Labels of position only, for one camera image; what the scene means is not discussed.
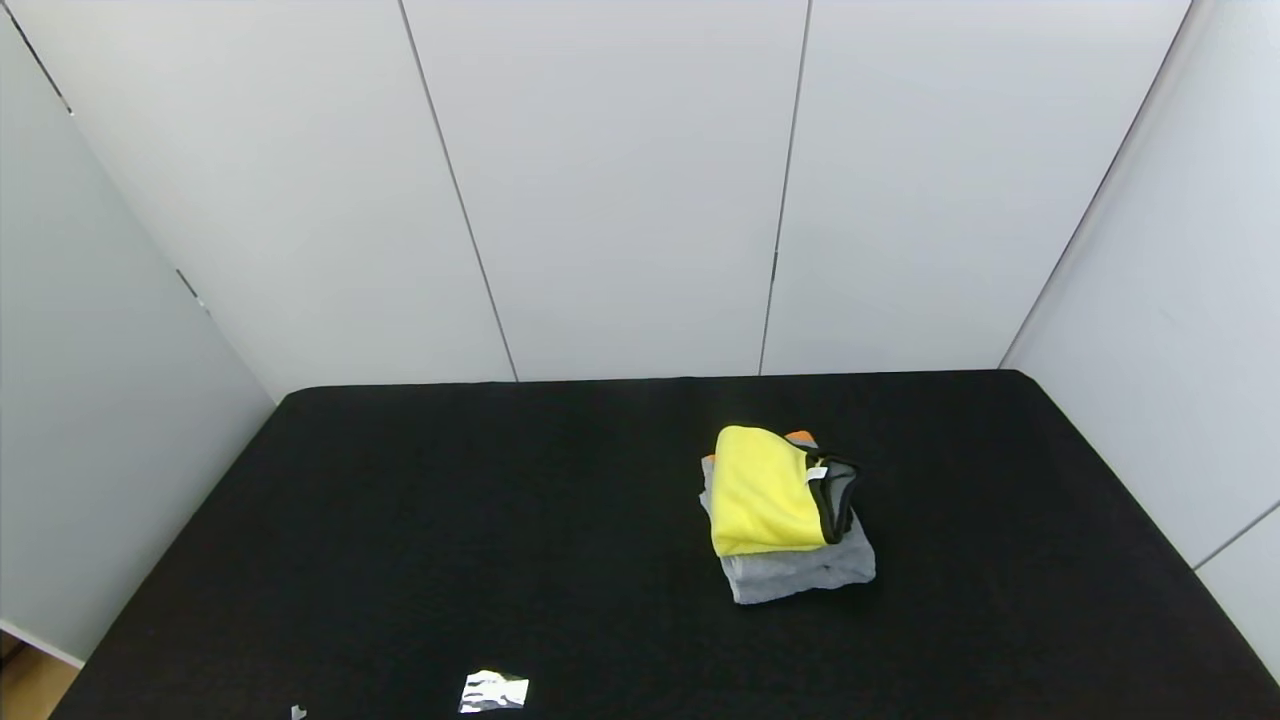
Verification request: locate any yellow microfibre towel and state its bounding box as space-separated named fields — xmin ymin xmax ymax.
xmin=710 ymin=425 xmax=863 ymax=558

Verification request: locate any grey towel with orange stripes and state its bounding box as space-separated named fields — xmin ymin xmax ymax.
xmin=700 ymin=430 xmax=878 ymax=606

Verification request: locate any black fabric table cover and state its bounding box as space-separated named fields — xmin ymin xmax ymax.
xmin=50 ymin=370 xmax=1280 ymax=720

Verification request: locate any crumpled silver foil scrap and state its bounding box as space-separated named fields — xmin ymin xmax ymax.
xmin=459 ymin=670 xmax=530 ymax=714

